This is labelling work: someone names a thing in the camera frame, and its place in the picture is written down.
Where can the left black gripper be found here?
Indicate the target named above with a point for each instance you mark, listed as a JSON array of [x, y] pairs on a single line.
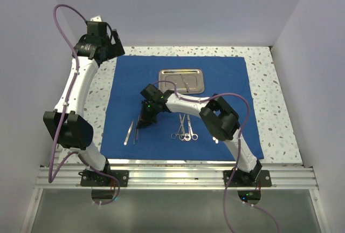
[[116, 49]]

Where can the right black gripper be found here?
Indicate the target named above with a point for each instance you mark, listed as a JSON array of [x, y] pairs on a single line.
[[145, 118]]

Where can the blue surgical cloth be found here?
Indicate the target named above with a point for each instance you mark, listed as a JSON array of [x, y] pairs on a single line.
[[226, 75]]

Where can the steel hemostat clamp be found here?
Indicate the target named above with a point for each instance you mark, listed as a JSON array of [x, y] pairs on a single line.
[[175, 135]]

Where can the steel surgical scissors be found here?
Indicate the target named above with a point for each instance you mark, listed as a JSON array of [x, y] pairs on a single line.
[[190, 135]]

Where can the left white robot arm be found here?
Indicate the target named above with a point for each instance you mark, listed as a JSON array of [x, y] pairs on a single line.
[[91, 156]]

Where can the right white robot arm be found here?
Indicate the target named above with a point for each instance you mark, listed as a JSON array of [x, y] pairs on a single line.
[[220, 119]]

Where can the steel instrument tray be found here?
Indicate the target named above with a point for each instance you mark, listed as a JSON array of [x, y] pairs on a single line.
[[193, 76]]

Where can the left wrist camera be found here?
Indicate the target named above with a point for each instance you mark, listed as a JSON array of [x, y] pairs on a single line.
[[97, 28]]

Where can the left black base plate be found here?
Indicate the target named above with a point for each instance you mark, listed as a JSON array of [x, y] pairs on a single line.
[[93, 179]]

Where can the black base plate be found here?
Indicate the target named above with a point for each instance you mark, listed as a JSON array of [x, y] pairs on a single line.
[[93, 179], [242, 179]]

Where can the aluminium front rail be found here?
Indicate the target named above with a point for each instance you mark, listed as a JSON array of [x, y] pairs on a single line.
[[184, 176]]

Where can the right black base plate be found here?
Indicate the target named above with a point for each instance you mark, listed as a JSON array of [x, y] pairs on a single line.
[[242, 179]]

